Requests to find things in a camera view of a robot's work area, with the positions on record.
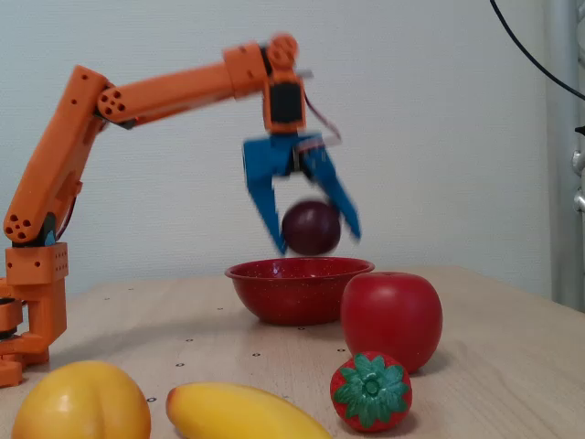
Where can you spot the red toy strawberry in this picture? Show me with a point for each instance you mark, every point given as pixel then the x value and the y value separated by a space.
pixel 370 393

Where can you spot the yellow orange toy peach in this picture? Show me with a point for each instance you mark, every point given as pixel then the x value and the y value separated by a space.
pixel 82 402

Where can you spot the yellow toy banana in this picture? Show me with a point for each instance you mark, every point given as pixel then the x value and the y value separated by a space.
pixel 237 414

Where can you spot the dark purple plum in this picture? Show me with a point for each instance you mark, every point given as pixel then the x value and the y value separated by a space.
pixel 311 228

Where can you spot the grey vertical pipe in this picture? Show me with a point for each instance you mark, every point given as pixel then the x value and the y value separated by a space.
pixel 564 228

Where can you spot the red toy apple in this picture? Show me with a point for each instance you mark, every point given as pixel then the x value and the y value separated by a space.
pixel 393 315

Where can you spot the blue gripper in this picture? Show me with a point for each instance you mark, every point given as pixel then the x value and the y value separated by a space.
pixel 270 157

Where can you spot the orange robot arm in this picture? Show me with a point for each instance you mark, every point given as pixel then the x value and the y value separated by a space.
pixel 50 155

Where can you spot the silver metal pipe fitting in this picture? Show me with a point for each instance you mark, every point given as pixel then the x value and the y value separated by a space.
pixel 579 180

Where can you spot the red speckled bowl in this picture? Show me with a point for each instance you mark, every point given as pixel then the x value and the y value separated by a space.
pixel 292 292

